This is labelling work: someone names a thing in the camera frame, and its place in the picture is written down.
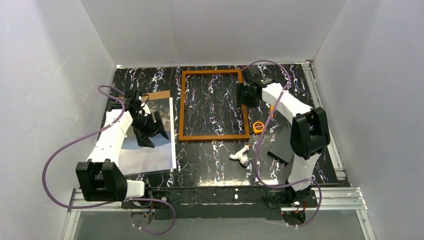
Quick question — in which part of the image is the yellow tape measure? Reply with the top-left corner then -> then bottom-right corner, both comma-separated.
252,121 -> 265,135

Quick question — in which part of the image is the aluminium side rail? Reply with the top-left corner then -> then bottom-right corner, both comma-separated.
301,61 -> 347,181

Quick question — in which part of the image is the brown fibreboard backing panel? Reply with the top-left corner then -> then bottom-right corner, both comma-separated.
147,90 -> 171,100

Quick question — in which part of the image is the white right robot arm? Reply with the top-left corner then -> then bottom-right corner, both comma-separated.
237,62 -> 331,201

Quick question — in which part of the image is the aluminium rail base frame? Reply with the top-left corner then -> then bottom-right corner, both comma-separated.
62,187 -> 376,240

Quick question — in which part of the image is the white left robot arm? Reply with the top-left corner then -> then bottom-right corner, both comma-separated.
75,90 -> 171,202

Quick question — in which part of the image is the landscape photo print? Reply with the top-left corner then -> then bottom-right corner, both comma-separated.
118,97 -> 177,176

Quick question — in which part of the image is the white plastic spray nozzle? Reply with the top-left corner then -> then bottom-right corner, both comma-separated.
229,144 -> 251,167

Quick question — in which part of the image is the wooden picture frame with photo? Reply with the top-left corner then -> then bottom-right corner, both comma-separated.
178,69 -> 250,142

